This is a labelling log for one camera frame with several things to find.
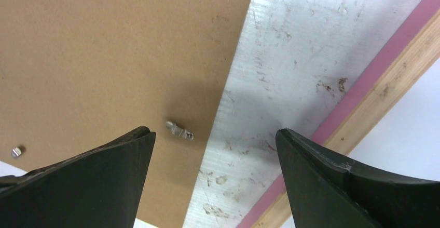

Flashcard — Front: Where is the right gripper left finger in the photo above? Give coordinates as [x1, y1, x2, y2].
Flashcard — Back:
[1, 126, 156, 227]

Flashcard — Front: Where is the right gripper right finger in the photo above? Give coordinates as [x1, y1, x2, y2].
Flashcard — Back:
[276, 129, 439, 227]

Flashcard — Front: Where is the brown frame backing board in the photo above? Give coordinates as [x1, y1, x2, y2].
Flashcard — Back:
[1, 0, 250, 227]

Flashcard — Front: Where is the light wooden picture frame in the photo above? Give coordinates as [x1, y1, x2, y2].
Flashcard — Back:
[311, 0, 439, 145]

